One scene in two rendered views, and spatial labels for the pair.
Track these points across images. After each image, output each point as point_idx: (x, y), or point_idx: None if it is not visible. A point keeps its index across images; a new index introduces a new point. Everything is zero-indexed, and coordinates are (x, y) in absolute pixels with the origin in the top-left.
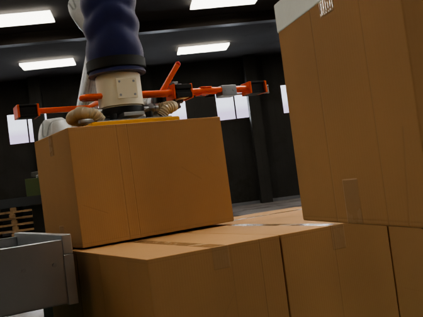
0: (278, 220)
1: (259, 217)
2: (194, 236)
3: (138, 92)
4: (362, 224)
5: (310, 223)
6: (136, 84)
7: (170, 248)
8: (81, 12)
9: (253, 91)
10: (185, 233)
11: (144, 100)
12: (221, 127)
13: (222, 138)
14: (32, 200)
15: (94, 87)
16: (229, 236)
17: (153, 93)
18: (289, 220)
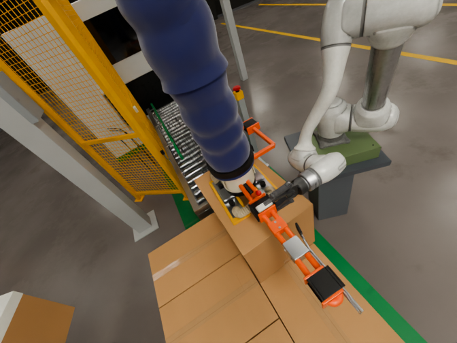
0: (243, 317)
1: (301, 305)
2: (210, 262)
3: (229, 186)
4: None
5: (190, 333)
6: (226, 183)
7: (171, 257)
8: (321, 29)
9: (309, 286)
10: (237, 254)
11: (309, 167)
12: (245, 259)
13: (247, 263)
14: (290, 150)
15: (370, 89)
16: (185, 282)
17: (243, 192)
18: (232, 324)
